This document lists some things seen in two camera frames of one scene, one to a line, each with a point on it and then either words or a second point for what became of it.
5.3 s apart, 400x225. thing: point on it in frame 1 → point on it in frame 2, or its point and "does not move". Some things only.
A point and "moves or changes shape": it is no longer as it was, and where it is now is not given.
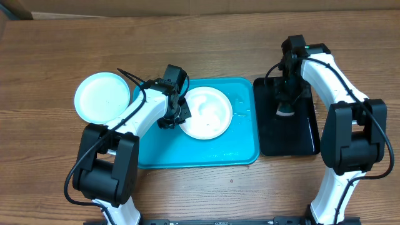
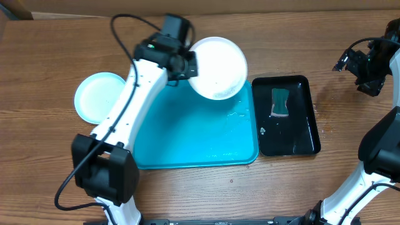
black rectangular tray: (295, 135) does not move
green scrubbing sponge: (285, 109) moves or changes shape
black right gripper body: (287, 98) → (349, 59)
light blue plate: (102, 98) does not move
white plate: (211, 112) → (222, 68)
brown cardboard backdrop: (21, 9) does not move
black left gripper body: (176, 116) → (191, 68)
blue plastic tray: (239, 145) does not move
